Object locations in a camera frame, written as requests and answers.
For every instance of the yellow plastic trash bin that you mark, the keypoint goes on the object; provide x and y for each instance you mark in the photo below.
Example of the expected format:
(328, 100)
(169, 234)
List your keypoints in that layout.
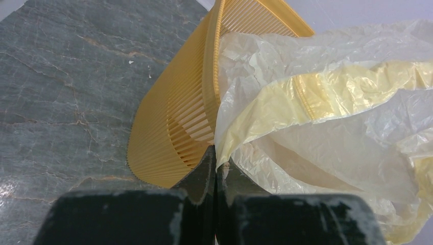
(175, 121)

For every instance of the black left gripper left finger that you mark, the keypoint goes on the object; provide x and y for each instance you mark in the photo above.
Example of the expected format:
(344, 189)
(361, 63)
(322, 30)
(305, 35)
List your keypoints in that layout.
(182, 214)

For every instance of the translucent white trash bag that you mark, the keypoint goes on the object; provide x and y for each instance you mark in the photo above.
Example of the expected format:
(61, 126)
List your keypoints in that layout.
(347, 110)

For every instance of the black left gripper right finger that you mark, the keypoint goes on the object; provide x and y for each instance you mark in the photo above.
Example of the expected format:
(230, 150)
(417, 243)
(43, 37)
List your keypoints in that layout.
(247, 214)

